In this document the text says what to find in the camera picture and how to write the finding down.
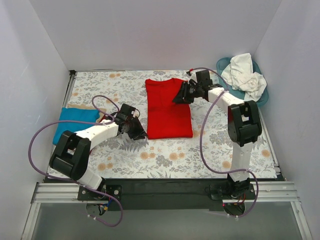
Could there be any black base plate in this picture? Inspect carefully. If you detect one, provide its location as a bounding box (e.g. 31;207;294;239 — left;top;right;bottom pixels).
77;177;261;212

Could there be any folded tan t-shirt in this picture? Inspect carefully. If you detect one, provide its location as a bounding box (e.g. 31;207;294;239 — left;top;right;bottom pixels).
67;103;105;123

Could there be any white crumpled t-shirt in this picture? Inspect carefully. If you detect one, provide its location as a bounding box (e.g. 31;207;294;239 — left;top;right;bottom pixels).
221;53;267;102

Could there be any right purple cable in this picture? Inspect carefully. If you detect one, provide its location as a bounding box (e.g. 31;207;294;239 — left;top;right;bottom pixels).
187;66;259;220

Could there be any floral table mat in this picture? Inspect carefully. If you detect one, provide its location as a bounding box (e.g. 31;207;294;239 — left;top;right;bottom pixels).
46;69;278;180

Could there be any aluminium frame rail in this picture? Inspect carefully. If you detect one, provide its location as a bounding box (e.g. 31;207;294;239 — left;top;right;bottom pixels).
20;182;80;240

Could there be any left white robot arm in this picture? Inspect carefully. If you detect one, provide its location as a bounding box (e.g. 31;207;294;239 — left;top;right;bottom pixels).
49;104;147;190

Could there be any red t-shirt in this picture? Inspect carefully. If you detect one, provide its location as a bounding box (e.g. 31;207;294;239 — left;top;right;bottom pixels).
145;78;193;140

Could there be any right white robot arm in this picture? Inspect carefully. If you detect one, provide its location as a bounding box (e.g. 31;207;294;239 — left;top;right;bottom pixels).
172;70;262;190

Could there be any folded blue t-shirt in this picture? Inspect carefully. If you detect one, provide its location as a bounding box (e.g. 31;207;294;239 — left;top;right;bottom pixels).
52;107;100;145

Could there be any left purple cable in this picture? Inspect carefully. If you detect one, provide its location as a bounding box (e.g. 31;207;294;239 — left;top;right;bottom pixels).
27;95;124;228

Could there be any purple cable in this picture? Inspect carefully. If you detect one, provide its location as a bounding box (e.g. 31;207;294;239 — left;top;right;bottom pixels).
27;95;124;228
187;66;259;220

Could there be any teal plastic basket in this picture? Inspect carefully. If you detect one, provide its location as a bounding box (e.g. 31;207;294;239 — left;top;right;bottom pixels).
216;57;269;108

